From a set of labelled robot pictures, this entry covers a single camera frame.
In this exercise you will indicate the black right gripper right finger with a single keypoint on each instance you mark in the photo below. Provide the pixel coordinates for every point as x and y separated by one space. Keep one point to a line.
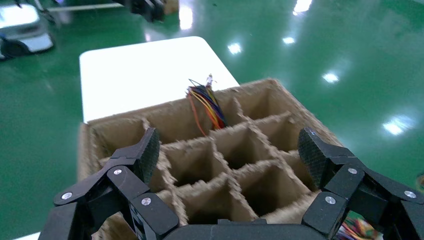
344 185

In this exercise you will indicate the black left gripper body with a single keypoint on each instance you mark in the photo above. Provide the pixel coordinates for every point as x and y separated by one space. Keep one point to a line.
145 8

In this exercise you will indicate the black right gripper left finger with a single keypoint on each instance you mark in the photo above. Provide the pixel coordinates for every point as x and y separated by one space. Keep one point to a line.
126 185

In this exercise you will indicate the grey computer power supply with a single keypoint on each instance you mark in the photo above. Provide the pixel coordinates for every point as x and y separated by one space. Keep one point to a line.
359 228
210 106

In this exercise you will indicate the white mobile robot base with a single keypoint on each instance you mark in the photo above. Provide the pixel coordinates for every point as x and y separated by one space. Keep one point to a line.
23 33

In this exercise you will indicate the white table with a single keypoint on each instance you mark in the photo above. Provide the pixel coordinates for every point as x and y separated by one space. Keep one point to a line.
149 73

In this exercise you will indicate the cardboard box with dividers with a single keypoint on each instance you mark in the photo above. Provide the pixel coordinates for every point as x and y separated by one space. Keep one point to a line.
198 195

